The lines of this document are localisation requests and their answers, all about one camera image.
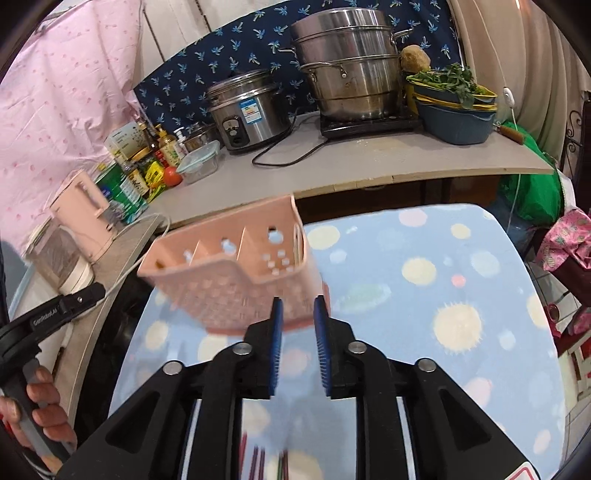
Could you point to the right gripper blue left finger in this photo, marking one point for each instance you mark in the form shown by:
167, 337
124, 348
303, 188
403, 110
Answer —
259, 372

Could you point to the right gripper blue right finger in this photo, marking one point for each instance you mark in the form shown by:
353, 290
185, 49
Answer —
337, 367

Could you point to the pink perforated utensil basket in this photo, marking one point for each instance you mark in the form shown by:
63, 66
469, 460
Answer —
224, 271

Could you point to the person's left hand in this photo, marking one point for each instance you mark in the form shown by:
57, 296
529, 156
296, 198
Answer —
50, 416

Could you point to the white appliance on counter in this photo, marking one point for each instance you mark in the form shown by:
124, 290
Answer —
56, 257

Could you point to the blue planet pattern tablecloth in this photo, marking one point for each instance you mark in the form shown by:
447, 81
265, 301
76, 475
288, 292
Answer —
443, 282

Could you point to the pink electric kettle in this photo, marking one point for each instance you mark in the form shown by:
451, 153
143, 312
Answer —
83, 210

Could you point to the red tomato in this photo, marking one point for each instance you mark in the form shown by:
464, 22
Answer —
170, 177

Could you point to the clear glass food container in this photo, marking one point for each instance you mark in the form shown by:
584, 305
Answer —
200, 163

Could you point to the yellow seasoning packet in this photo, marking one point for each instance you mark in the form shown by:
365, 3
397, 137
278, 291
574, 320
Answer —
154, 177

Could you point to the sauce bottle yellow cap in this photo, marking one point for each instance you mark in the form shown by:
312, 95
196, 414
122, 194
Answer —
169, 147

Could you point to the black induction cooktop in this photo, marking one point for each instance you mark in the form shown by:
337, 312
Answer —
334, 129

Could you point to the steel rice cooker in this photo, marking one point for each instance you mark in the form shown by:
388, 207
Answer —
248, 111

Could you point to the green plastic bag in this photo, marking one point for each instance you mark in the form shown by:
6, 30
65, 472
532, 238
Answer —
538, 198

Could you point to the blue plastic basin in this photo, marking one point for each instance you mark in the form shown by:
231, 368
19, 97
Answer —
459, 127

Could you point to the pink floral fabric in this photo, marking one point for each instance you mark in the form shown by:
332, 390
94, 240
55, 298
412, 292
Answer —
569, 238

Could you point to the navy floral cloth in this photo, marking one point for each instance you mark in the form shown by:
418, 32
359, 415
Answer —
174, 95

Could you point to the pink dotted curtain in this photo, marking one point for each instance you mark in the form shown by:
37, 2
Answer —
67, 90

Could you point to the stacked steel steamer pot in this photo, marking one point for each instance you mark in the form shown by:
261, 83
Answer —
351, 58

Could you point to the green leafy vegetables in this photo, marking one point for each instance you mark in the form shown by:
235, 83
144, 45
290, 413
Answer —
452, 84

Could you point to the brown potato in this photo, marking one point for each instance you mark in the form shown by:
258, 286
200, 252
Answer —
415, 60

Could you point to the beige curtain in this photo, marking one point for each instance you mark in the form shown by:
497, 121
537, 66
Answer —
514, 49

